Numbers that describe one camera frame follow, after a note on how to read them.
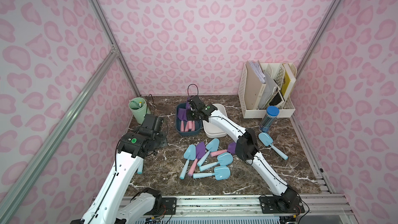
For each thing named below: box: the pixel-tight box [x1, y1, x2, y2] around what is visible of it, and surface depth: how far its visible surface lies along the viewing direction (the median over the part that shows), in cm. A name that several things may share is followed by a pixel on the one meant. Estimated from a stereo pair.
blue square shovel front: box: [192, 165, 231, 181], surface depth 84 cm
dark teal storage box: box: [175, 102, 203, 137], surface depth 100 cm
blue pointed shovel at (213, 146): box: [196, 137, 220, 167], surface depth 94 cm
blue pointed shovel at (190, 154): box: [179, 144, 196, 180], surface depth 90 cm
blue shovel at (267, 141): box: [258, 132, 289, 161], surface depth 97 cm
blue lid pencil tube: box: [259, 105, 280, 133], surface depth 90 cm
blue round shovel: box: [199, 151, 234, 172], surface depth 88 cm
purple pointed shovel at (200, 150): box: [187, 141, 206, 177], surface depth 92 cm
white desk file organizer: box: [237, 60, 297, 119], surface depth 102 cm
